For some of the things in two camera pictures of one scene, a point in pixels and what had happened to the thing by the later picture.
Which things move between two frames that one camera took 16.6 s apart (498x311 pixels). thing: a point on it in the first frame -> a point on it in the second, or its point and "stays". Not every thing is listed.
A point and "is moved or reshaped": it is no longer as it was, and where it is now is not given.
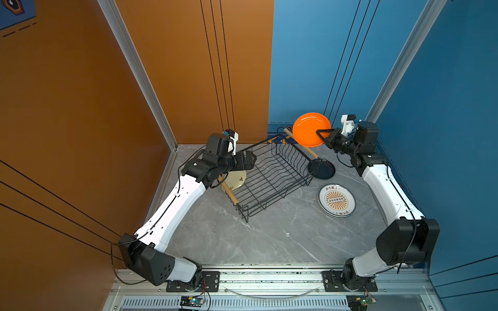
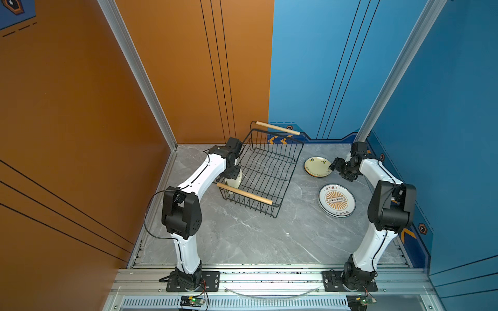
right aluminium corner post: x=414 y=43 stays
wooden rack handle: x=228 y=190 -> x=246 y=193
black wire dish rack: x=281 y=169 is moved or reshaped
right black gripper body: x=341 y=144 -> x=344 y=168
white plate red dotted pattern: x=336 y=201 stays
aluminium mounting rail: x=406 y=289 stays
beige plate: x=235 y=179 -> x=318 y=166
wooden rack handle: x=305 y=148 -> x=278 y=127
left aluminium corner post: x=141 y=67 stays
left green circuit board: x=191 y=301 stays
